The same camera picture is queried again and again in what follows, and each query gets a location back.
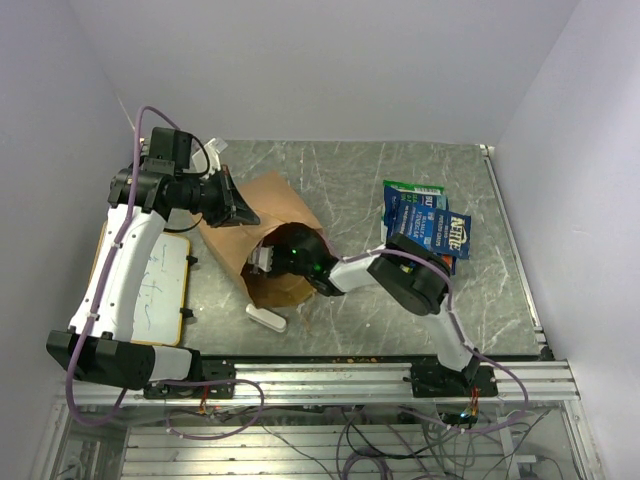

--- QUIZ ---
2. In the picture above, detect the blue Burts spicy bag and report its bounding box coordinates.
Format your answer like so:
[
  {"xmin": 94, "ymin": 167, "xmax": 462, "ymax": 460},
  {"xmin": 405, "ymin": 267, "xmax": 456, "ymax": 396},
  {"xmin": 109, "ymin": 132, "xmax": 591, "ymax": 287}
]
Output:
[{"xmin": 437, "ymin": 253, "xmax": 457, "ymax": 276}]

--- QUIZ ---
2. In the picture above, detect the green Cheetos chips bag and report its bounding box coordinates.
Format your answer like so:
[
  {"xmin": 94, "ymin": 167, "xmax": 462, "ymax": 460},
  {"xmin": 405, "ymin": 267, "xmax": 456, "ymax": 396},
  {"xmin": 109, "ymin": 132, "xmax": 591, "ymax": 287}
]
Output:
[{"xmin": 378, "ymin": 179, "xmax": 446, "ymax": 246}]

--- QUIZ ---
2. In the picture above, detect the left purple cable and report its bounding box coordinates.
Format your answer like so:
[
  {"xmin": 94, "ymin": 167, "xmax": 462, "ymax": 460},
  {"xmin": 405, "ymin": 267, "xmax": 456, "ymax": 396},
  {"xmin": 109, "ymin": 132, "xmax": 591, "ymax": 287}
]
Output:
[{"xmin": 65, "ymin": 104, "xmax": 196, "ymax": 427}]

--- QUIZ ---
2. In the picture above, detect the white eraser block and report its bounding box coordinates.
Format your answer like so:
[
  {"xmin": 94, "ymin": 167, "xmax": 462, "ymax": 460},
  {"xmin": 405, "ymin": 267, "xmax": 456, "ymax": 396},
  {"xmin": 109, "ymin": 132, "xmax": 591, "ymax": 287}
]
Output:
[{"xmin": 245, "ymin": 304, "xmax": 287, "ymax": 333}]

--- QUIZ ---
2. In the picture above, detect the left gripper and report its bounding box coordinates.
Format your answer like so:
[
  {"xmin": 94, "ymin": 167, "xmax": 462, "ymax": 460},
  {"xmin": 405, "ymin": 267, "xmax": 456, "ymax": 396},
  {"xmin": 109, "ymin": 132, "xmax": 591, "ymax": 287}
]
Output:
[{"xmin": 176, "ymin": 164, "xmax": 261, "ymax": 228}]

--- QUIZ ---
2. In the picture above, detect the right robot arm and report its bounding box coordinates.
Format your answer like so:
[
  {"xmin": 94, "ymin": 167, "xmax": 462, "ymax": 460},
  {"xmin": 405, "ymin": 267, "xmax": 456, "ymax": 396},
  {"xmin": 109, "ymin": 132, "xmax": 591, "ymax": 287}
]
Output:
[{"xmin": 259, "ymin": 223, "xmax": 480, "ymax": 396}]

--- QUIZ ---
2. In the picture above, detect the aluminium rail frame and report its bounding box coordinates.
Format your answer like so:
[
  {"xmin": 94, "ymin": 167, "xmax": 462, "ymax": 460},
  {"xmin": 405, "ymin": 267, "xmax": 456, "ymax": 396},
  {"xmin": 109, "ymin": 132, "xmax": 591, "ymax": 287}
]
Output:
[{"xmin": 59, "ymin": 352, "xmax": 581, "ymax": 406}]

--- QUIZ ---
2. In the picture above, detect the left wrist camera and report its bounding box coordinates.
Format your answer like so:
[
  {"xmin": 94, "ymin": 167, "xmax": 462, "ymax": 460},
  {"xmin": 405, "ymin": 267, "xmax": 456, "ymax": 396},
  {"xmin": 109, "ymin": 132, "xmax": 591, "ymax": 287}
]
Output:
[{"xmin": 191, "ymin": 138, "xmax": 227, "ymax": 176}]

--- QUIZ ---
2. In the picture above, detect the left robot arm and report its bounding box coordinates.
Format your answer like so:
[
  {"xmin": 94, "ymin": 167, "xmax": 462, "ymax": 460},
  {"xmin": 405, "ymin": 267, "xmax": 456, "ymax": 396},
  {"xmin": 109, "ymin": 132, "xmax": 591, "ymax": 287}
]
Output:
[{"xmin": 46, "ymin": 127, "xmax": 260, "ymax": 397}]

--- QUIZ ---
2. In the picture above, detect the blue Kettle chips bag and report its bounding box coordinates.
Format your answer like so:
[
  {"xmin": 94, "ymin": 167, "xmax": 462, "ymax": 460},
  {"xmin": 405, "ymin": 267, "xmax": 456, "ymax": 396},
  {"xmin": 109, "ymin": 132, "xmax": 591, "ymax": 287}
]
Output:
[{"xmin": 387, "ymin": 201, "xmax": 472, "ymax": 260}]

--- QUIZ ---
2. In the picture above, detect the brown paper bag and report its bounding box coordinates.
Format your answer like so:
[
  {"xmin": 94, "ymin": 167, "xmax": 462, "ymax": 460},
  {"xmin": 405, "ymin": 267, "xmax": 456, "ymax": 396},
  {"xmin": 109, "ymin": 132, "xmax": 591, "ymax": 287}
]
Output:
[{"xmin": 198, "ymin": 171, "xmax": 322, "ymax": 308}]

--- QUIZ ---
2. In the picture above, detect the small whiteboard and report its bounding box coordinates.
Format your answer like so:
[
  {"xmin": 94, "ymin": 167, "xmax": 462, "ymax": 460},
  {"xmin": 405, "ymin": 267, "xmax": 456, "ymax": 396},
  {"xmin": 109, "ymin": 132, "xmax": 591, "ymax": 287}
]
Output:
[{"xmin": 70, "ymin": 208, "xmax": 191, "ymax": 346}]

